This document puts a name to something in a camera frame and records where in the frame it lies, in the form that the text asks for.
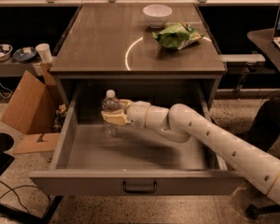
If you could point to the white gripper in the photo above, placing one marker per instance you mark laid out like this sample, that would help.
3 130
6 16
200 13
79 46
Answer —
137 113

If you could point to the clear plastic water bottle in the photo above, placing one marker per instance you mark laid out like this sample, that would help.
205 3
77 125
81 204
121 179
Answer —
109 104

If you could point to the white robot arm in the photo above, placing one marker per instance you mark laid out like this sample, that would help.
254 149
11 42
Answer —
180 122

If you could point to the open grey top drawer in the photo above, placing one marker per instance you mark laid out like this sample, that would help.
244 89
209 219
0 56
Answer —
88 161

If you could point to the grey drawer cabinet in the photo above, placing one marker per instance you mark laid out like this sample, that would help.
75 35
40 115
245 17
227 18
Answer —
114 41

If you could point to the brown cardboard box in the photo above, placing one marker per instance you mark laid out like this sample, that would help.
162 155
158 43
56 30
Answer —
32 110

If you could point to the green chip bag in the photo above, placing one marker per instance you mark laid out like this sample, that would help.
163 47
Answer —
177 36

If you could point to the white paper cup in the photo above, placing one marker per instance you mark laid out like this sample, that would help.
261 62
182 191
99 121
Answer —
44 52

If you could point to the white ceramic bowl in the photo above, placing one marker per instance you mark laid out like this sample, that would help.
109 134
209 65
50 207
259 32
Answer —
157 15

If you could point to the dark blue bowl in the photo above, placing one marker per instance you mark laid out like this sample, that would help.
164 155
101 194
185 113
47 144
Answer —
24 55

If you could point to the low grey side shelf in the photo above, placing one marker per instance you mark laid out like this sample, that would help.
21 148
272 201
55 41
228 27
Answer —
11 68

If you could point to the blue patterned bowl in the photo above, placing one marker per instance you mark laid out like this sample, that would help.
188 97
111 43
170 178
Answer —
5 52

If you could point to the person's dark leg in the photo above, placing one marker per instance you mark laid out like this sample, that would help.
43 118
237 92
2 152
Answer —
266 126

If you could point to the dark round side table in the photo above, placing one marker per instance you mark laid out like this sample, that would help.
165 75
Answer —
263 39

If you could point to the black drawer handle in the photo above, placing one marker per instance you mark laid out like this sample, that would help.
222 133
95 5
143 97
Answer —
139 188

